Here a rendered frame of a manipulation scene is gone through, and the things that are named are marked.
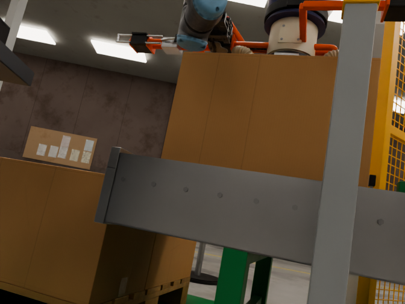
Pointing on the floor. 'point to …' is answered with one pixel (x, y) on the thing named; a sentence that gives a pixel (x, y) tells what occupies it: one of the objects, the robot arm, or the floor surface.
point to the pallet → (155, 293)
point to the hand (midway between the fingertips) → (218, 46)
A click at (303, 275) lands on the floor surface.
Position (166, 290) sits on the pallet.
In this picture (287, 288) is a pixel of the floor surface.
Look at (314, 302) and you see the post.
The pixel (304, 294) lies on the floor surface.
